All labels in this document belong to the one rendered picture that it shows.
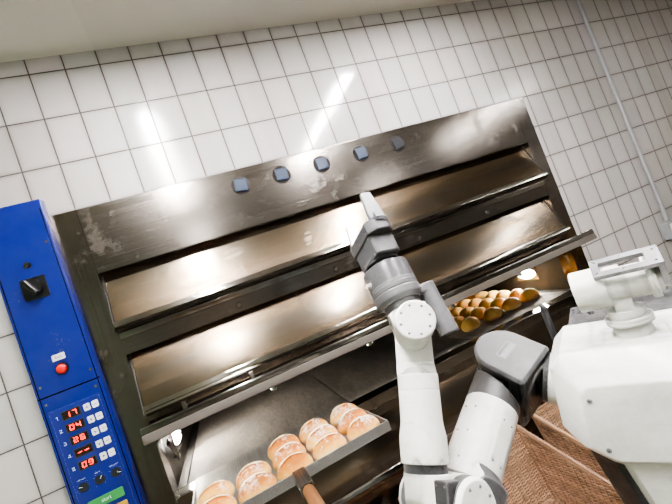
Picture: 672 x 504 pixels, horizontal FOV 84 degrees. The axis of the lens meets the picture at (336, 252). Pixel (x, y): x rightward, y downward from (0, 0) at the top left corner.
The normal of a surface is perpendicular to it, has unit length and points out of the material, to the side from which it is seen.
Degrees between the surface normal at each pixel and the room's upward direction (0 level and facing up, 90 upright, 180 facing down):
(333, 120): 90
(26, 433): 90
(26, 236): 90
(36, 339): 90
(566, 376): 62
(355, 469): 70
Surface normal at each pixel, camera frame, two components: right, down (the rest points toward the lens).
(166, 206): 0.29, -0.15
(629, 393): -0.55, 0.18
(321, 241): 0.15, -0.46
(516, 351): -0.32, -0.79
